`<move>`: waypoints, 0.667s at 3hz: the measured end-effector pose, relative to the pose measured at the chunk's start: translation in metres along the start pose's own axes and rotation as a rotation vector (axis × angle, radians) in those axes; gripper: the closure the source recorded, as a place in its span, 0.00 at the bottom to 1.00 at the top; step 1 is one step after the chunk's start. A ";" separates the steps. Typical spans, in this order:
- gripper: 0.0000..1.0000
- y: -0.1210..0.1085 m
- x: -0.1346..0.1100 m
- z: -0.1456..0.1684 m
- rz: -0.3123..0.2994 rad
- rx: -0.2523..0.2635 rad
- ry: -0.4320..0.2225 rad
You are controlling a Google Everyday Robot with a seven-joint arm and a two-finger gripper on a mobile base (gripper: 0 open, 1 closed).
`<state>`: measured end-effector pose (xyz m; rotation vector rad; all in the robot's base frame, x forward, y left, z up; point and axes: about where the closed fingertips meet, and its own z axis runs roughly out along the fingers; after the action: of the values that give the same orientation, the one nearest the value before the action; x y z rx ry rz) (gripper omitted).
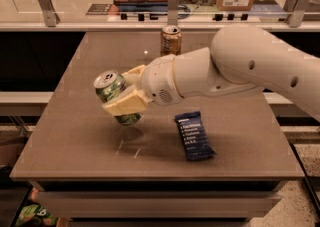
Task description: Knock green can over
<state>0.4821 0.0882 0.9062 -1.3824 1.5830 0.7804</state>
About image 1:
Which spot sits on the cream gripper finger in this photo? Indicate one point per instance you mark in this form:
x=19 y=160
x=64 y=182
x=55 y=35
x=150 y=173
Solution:
x=131 y=100
x=134 y=75

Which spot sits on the green snack bag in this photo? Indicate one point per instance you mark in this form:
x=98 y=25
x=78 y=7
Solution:
x=35 y=215

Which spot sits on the right metal railing bracket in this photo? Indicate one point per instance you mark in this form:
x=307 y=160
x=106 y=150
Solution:
x=297 y=14

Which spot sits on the orange soda can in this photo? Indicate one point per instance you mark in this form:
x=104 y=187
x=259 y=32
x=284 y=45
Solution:
x=171 y=40

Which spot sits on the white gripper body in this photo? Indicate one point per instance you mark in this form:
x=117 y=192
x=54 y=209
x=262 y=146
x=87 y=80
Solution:
x=159 y=79

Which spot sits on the metal railing bracket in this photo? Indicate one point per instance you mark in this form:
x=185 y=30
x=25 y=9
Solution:
x=173 y=12
x=297 y=14
x=50 y=15

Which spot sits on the blue snack bar wrapper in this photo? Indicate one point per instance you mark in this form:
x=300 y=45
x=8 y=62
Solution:
x=193 y=136

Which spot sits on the table drawer front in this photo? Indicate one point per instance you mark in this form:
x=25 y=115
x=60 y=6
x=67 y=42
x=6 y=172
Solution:
x=73 y=205

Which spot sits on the middle metal railing bracket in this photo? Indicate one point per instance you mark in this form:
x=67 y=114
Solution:
x=173 y=12

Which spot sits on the left metal railing bracket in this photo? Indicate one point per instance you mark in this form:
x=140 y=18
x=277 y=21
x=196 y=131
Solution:
x=50 y=15

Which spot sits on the green soda can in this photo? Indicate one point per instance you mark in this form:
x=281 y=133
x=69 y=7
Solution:
x=108 y=85

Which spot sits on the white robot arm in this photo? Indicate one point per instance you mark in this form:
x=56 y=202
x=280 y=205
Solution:
x=240 y=61

